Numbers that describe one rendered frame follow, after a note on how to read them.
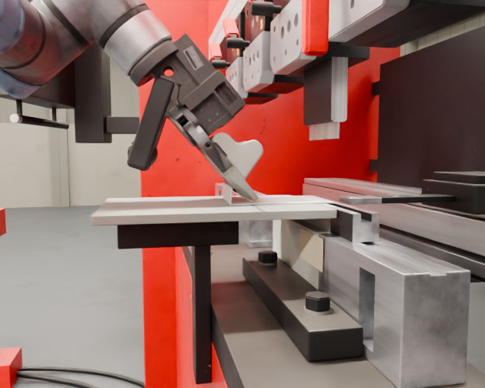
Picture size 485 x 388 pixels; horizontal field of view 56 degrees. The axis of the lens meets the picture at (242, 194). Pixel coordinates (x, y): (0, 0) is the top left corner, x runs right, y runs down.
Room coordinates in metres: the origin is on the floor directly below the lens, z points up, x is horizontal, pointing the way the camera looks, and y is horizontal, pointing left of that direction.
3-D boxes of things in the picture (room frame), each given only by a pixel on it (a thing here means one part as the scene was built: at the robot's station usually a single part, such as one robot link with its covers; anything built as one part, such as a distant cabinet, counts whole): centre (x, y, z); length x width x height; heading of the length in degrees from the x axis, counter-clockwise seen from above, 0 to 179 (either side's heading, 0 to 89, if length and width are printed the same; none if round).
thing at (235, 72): (1.01, -0.02, 1.26); 0.15 x 0.09 x 0.17; 11
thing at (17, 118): (1.75, 0.76, 1.20); 0.45 x 0.03 x 0.08; 0
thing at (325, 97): (0.60, -0.10, 1.13); 0.10 x 0.02 x 0.10; 11
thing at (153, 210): (0.57, 0.04, 1.00); 0.26 x 0.18 x 0.01; 101
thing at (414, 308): (0.54, -0.12, 0.92); 0.39 x 0.06 x 0.10; 11
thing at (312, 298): (0.45, -0.08, 0.91); 0.03 x 0.03 x 0.02
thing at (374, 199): (0.62, -0.26, 1.01); 0.26 x 0.12 x 0.05; 101
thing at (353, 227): (0.57, -0.11, 0.98); 0.20 x 0.03 x 0.03; 11
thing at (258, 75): (0.82, -0.06, 1.26); 0.15 x 0.09 x 0.17; 11
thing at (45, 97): (1.68, 0.73, 1.42); 0.45 x 0.12 x 0.36; 0
